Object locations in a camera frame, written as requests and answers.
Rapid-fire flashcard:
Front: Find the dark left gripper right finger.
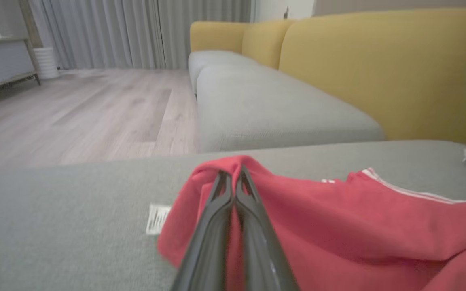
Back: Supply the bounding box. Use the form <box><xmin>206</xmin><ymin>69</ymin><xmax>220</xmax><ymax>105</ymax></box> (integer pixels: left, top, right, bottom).
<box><xmin>235</xmin><ymin>166</ymin><xmax>301</xmax><ymax>291</ymax></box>

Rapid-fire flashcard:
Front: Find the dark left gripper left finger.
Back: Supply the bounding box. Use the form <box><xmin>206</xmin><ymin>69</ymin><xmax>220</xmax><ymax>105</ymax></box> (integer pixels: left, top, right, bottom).
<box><xmin>170</xmin><ymin>170</ymin><xmax>234</xmax><ymax>291</ymax></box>

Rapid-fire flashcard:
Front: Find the red jersey white trim lettering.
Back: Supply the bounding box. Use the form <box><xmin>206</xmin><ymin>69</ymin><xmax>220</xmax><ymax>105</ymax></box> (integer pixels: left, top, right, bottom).
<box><xmin>146</xmin><ymin>155</ymin><xmax>466</xmax><ymax>291</ymax></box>

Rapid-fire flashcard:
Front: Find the small grey sofa seat cushion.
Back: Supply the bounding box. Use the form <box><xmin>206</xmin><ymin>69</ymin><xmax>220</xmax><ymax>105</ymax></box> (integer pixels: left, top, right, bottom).
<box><xmin>187</xmin><ymin>49</ymin><xmax>258</xmax><ymax>94</ymax></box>

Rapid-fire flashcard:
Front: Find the small yellow sofa back cushion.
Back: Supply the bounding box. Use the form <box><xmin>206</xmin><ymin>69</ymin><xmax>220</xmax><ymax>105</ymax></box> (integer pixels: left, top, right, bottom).
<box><xmin>189</xmin><ymin>21</ymin><xmax>250</xmax><ymax>53</ymax></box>

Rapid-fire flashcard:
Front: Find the medium yellow sofa back cushion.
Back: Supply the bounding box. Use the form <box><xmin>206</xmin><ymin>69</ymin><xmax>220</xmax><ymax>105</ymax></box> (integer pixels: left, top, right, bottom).
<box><xmin>241</xmin><ymin>19</ymin><xmax>295</xmax><ymax>70</ymax></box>

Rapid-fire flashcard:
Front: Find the grey pleated curtain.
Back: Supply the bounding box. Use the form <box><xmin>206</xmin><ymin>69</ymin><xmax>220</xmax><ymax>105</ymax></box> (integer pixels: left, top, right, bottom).
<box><xmin>27</xmin><ymin>0</ymin><xmax>254</xmax><ymax>70</ymax></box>

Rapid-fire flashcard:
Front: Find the large yellow sofa back cushion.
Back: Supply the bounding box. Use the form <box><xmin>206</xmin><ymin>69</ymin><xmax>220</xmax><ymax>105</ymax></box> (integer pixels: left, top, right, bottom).
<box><xmin>278</xmin><ymin>7</ymin><xmax>466</xmax><ymax>145</ymax></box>

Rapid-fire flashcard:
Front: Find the white ribbed cylinder bin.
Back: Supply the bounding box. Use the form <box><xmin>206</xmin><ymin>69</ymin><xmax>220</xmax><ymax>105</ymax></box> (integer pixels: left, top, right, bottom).
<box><xmin>32</xmin><ymin>47</ymin><xmax>61</xmax><ymax>80</ymax></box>

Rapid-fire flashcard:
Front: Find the white door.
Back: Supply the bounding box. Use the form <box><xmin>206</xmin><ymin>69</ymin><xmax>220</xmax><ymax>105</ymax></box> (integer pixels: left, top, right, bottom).
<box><xmin>252</xmin><ymin>0</ymin><xmax>317</xmax><ymax>23</ymax></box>

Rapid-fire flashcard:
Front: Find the grey sideboard cabinet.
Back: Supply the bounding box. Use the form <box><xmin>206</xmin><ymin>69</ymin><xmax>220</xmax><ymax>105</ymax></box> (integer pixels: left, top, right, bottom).
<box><xmin>0</xmin><ymin>36</ymin><xmax>42</xmax><ymax>96</ymax></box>

